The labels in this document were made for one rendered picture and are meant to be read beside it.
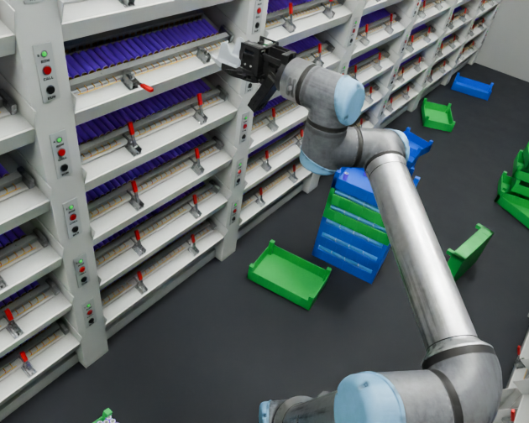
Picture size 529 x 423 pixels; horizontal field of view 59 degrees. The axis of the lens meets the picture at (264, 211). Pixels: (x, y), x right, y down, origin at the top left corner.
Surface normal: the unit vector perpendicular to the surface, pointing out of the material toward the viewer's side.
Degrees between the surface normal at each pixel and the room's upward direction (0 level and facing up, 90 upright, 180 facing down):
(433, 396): 7
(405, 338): 0
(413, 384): 13
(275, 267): 0
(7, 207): 20
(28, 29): 90
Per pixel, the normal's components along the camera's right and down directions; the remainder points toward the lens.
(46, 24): 0.79, 0.47
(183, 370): 0.13, -0.75
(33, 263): 0.40, -0.54
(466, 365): -0.15, -0.73
